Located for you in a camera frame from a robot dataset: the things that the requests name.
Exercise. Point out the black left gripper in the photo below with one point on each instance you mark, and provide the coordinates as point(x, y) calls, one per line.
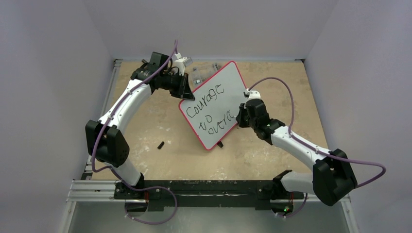
point(183, 91)

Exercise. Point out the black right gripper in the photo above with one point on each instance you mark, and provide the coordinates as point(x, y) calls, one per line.
point(243, 116)

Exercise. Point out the red framed whiteboard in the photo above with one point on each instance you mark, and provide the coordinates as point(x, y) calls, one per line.
point(212, 115)

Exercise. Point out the black marker cap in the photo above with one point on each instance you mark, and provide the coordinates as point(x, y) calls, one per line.
point(161, 145)

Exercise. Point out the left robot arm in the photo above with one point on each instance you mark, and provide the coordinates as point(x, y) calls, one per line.
point(105, 140)

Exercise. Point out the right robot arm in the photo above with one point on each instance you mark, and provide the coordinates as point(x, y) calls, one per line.
point(331, 177)

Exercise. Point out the clear plastic box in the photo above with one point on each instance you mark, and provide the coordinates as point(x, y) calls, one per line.
point(200, 74)

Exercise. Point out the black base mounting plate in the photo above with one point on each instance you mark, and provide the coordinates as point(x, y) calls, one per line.
point(256, 194)

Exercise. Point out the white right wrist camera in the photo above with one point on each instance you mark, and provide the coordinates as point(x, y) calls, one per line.
point(253, 98)

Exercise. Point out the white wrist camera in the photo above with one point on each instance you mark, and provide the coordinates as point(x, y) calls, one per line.
point(181, 62)
point(253, 98)

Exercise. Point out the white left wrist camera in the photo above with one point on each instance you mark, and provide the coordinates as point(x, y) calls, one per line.
point(181, 62)

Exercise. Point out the aluminium frame rail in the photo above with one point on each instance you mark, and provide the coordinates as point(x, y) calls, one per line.
point(95, 195)

